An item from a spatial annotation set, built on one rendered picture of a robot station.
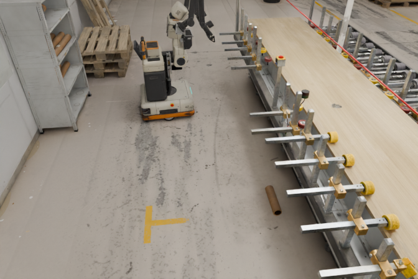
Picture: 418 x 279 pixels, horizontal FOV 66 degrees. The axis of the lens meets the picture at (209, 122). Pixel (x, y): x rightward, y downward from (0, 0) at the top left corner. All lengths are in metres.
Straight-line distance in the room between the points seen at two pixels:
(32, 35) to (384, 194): 3.41
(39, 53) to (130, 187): 1.71
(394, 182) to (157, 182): 2.11
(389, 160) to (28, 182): 3.26
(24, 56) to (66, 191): 1.48
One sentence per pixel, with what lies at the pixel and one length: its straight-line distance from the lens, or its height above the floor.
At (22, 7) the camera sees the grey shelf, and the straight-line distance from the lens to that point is 3.77.
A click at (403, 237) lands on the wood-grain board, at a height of 0.90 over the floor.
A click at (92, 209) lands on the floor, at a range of 3.30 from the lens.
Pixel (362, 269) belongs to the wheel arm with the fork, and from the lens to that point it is 1.79.
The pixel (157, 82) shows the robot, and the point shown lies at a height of 0.55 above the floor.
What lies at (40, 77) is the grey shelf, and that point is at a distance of 4.03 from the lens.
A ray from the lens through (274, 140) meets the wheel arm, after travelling 2.34.
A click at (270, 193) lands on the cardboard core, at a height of 0.08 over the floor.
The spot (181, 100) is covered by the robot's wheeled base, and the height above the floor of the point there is 0.28.
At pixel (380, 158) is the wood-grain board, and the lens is 2.52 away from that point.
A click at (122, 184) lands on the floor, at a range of 3.43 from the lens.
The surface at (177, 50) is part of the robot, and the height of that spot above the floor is 0.88.
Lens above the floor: 2.38
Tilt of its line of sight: 35 degrees down
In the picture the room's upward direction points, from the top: straight up
